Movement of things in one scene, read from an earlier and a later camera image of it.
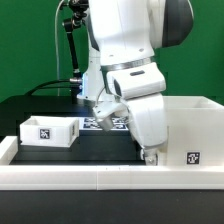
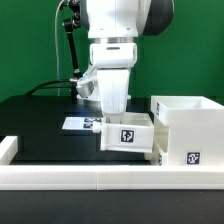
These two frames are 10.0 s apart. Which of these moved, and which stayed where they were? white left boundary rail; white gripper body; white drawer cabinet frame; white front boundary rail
Moved: white gripper body
Stayed: white front boundary rail; white left boundary rail; white drawer cabinet frame
